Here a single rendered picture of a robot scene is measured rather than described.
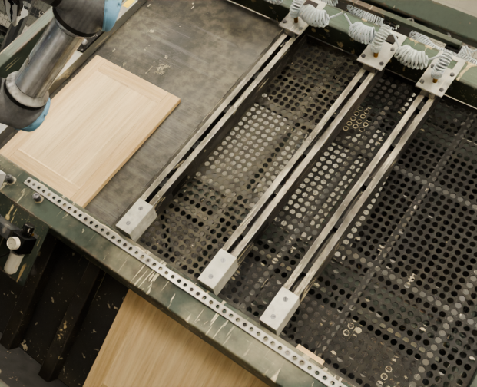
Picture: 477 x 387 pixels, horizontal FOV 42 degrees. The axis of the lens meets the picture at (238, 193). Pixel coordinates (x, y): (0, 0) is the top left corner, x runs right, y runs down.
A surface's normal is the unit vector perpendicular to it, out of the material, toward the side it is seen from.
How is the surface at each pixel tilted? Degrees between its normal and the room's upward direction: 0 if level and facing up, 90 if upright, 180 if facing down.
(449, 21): 90
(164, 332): 90
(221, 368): 90
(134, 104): 57
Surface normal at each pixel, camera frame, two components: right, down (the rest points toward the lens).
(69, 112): -0.10, -0.51
